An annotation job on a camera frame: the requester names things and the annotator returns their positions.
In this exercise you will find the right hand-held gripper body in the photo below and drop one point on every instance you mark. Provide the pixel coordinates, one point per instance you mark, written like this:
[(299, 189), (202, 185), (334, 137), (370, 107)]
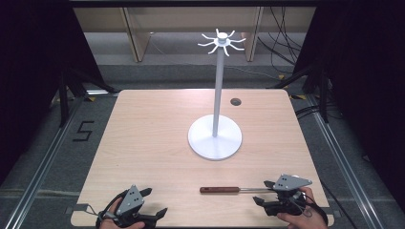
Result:
[(288, 183)]

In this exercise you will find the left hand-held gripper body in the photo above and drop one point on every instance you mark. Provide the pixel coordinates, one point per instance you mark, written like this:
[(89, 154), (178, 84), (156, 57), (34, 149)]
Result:
[(130, 202)]

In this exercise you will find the person's left hand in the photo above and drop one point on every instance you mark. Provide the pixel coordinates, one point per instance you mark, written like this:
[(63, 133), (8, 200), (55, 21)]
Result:
[(113, 210)]

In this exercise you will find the person's right hand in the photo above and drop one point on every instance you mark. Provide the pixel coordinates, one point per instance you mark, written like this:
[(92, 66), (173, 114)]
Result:
[(307, 221)]

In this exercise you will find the white hook rack stand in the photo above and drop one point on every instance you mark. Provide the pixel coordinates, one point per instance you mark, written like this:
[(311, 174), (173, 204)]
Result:
[(214, 141)]

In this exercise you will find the black metal stand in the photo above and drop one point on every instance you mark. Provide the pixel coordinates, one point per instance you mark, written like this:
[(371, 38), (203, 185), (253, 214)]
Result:
[(63, 101), (324, 98)]

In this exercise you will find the dark curtain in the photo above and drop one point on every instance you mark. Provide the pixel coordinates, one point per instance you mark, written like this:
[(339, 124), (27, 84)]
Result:
[(366, 63), (31, 63)]

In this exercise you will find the light wooden desk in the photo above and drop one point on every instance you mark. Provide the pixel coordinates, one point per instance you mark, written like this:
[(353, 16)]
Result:
[(191, 19)]

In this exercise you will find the metal floor rail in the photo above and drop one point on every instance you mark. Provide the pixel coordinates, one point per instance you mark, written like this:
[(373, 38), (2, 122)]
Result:
[(41, 171), (344, 152)]

